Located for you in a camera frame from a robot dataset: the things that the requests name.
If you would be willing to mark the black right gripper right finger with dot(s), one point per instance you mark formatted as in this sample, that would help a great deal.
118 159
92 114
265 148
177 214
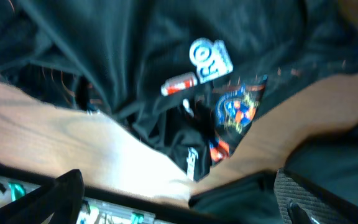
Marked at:
301 201

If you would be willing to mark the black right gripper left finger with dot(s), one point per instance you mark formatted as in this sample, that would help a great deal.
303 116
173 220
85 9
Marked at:
60 200

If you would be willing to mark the black printed cycling jersey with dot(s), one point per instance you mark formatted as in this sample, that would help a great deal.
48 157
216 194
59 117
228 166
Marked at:
186 78

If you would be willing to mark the plain black shirt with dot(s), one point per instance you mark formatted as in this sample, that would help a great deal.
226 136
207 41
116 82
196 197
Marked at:
317 184

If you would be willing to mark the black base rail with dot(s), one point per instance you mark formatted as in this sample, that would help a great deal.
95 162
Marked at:
168 213

